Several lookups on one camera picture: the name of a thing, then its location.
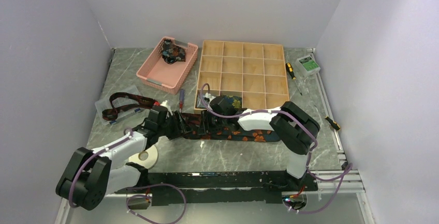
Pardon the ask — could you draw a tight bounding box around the rolled grey-blue tie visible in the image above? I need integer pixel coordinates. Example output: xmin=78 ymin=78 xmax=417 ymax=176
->
xmin=195 ymin=94 xmax=210 ymax=109

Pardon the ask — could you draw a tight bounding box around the pink plastic basket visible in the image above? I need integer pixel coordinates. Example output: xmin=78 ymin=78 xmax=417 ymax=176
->
xmin=136 ymin=36 xmax=198 ymax=95

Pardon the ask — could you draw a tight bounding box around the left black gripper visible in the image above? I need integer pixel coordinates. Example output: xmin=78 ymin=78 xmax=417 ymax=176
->
xmin=157 ymin=110 xmax=193 ymax=140

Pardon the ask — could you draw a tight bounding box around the small yellow black screwdriver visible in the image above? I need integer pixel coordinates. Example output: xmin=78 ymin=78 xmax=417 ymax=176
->
xmin=325 ymin=116 xmax=341 ymax=131

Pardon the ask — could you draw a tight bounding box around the red blue screwdriver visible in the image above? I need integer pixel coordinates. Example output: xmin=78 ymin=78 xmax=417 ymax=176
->
xmin=179 ymin=89 xmax=185 ymax=113

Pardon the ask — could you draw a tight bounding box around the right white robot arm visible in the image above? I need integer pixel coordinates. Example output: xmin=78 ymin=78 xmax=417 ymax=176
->
xmin=201 ymin=96 xmax=320 ymax=190

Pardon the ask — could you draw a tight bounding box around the white tape roll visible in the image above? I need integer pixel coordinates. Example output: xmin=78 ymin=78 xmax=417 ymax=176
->
xmin=128 ymin=145 xmax=158 ymax=169

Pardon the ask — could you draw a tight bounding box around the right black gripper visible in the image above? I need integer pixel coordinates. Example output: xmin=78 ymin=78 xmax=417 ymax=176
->
xmin=197 ymin=109 xmax=227 ymax=135

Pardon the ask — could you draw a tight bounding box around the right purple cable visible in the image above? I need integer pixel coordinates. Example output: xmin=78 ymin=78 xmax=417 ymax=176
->
xmin=199 ymin=83 xmax=354 ymax=216

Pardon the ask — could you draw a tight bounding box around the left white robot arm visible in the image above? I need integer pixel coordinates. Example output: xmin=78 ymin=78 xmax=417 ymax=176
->
xmin=55 ymin=106 xmax=187 ymax=211

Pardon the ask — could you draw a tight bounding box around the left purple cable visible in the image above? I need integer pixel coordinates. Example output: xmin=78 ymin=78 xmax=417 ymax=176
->
xmin=68 ymin=128 xmax=135 ymax=210

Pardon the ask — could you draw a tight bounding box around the crumpled floral tie in basket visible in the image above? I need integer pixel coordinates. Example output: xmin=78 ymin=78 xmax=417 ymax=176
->
xmin=161 ymin=39 xmax=186 ymax=64

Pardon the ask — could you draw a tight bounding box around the orange floral dark tie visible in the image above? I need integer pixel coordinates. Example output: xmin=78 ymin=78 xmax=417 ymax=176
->
xmin=183 ymin=128 xmax=281 ymax=142

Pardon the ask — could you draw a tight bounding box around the wooden compartment tray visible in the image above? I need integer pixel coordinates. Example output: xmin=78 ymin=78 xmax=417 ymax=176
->
xmin=197 ymin=40 xmax=290 ymax=109

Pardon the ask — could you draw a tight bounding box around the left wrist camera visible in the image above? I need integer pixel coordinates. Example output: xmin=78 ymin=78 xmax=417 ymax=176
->
xmin=160 ymin=100 xmax=173 ymax=115

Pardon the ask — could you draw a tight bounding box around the purple cable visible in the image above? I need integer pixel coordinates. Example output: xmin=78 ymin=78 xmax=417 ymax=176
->
xmin=199 ymin=83 xmax=354 ymax=216
xmin=68 ymin=128 xmax=135 ymax=210

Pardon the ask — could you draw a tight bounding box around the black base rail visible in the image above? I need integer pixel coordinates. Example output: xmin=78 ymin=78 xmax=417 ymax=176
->
xmin=117 ymin=171 xmax=318 ymax=206

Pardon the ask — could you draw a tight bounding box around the rolled blue yellow tie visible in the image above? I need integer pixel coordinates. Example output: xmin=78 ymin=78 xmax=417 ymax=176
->
xmin=223 ymin=95 xmax=242 ymax=109

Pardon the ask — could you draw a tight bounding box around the green white small box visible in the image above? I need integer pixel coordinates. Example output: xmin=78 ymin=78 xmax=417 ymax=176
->
xmin=295 ymin=54 xmax=320 ymax=78

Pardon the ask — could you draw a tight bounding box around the red patterned dark tie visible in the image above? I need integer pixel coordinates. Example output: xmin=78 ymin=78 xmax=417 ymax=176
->
xmin=101 ymin=93 xmax=207 ymax=130

